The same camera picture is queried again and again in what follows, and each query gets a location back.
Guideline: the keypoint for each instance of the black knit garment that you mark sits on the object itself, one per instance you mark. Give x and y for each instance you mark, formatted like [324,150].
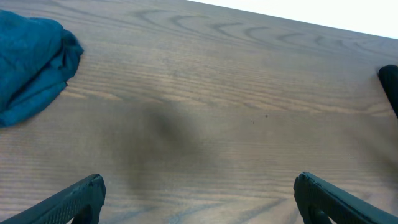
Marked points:
[388,76]

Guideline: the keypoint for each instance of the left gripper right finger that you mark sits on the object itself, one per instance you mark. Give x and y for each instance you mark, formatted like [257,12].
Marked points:
[320,202]

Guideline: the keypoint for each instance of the navy blue shorts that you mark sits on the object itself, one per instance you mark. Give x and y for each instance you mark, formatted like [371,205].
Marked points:
[38,57]

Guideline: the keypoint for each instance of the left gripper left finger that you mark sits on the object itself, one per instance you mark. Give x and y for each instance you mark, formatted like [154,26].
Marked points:
[79,203]

